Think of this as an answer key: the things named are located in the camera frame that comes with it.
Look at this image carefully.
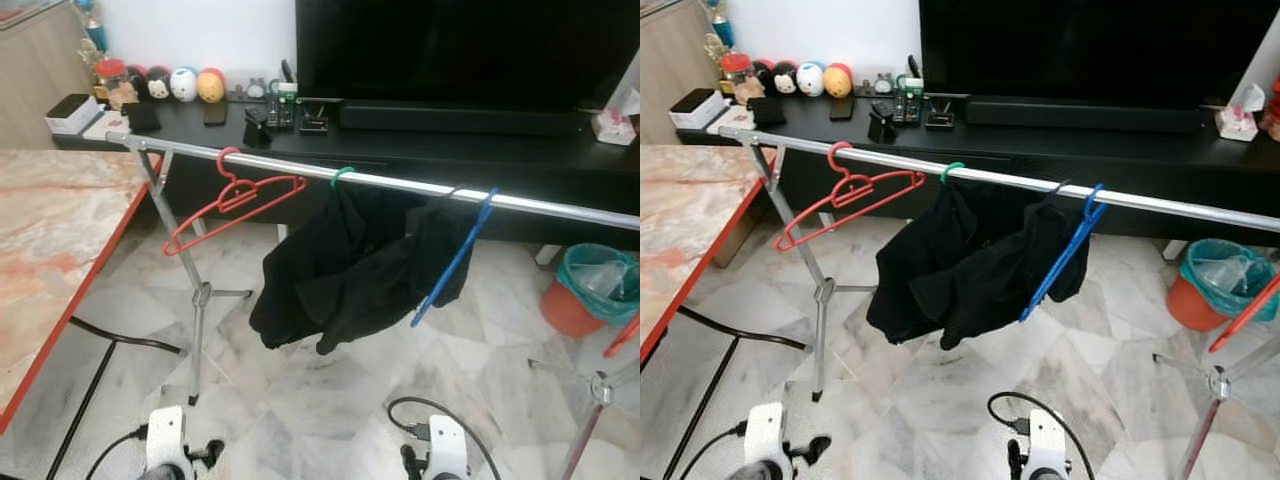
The blue plastic hanger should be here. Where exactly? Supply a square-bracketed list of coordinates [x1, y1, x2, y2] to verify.
[410, 187, 499, 329]
[1019, 183, 1107, 324]

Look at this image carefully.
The red plastic hanger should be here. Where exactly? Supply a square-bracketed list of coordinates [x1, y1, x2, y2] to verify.
[774, 141, 927, 252]
[162, 146, 309, 257]
[1208, 270, 1280, 354]
[602, 313, 640, 359]

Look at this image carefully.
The orange trash bin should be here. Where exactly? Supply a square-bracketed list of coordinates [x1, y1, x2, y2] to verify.
[1166, 275, 1229, 333]
[541, 280, 606, 337]

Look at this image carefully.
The marble pattern table red edge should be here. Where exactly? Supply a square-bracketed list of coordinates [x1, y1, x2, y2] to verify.
[640, 145, 796, 480]
[0, 148, 187, 480]

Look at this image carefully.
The silver metal clothes rack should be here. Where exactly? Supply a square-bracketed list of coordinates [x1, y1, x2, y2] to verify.
[717, 126, 1280, 480]
[105, 130, 640, 480]

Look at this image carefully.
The black television console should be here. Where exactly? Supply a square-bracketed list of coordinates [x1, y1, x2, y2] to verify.
[675, 92, 1280, 249]
[52, 95, 640, 251]

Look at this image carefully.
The black folding stand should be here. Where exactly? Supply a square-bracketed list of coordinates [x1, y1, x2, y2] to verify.
[868, 102, 899, 144]
[243, 107, 274, 149]

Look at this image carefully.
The flat white pink box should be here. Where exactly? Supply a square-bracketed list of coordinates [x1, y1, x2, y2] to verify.
[85, 110, 127, 142]
[708, 105, 751, 137]

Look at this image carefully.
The black wallet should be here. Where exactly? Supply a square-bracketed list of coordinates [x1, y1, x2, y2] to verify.
[748, 96, 788, 128]
[122, 102, 162, 134]

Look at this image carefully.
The black soundbar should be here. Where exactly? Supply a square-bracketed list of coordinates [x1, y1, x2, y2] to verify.
[964, 95, 1207, 134]

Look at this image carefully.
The white box black lid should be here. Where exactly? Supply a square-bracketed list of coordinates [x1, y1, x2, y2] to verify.
[45, 93, 105, 137]
[669, 88, 729, 131]

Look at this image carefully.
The pink white tissue box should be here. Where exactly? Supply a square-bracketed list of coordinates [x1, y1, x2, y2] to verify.
[591, 87, 640, 147]
[1215, 83, 1266, 142]

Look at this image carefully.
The red lid glass jar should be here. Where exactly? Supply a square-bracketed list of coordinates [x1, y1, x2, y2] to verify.
[720, 53, 754, 96]
[94, 59, 129, 101]

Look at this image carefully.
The light wooden cabinet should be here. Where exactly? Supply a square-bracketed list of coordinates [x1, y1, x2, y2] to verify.
[0, 0, 98, 151]
[640, 0, 723, 146]

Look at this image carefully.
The black flat screen television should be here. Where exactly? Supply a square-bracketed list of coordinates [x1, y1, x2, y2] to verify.
[295, 0, 640, 113]
[918, 0, 1280, 109]

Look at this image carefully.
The blue gold trophy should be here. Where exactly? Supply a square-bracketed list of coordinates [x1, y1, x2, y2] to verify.
[700, 0, 736, 71]
[72, 0, 109, 76]

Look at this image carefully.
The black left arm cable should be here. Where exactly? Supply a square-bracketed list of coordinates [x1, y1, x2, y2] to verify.
[84, 424, 151, 480]
[690, 420, 751, 480]

